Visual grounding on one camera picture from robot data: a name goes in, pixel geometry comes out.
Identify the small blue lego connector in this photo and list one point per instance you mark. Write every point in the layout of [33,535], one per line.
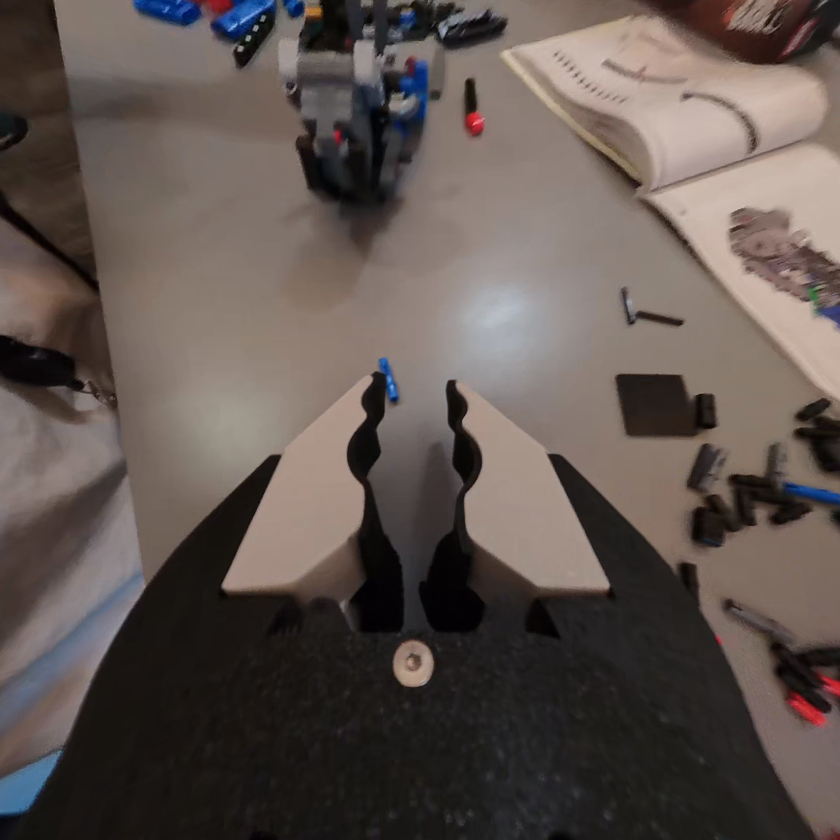
[293,8]

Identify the large blue lego panel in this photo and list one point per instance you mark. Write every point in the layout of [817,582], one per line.
[243,16]

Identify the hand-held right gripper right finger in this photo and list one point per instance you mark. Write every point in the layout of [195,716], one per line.
[525,518]

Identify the monster truck lego box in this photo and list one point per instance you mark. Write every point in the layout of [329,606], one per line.
[754,26]

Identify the dark blue square lego tile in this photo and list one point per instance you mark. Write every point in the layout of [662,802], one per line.
[656,405]

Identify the pile of black lego pieces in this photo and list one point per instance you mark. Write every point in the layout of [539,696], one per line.
[472,26]

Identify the black lego beam with holes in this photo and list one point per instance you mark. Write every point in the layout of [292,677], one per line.
[254,39]

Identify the lego truck chassis model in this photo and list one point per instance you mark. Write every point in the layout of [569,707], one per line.
[334,85]

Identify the black lego beam red bush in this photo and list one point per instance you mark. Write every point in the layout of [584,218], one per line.
[474,108]

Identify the short black lego axle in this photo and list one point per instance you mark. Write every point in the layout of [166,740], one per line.
[659,318]

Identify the blue lego pin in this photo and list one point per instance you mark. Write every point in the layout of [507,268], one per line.
[390,384]

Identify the open instruction booklet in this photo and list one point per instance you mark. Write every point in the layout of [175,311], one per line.
[689,118]

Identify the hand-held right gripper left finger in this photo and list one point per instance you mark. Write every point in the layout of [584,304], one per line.
[302,518]

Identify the pile of small black pins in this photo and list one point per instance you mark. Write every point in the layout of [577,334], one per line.
[748,499]

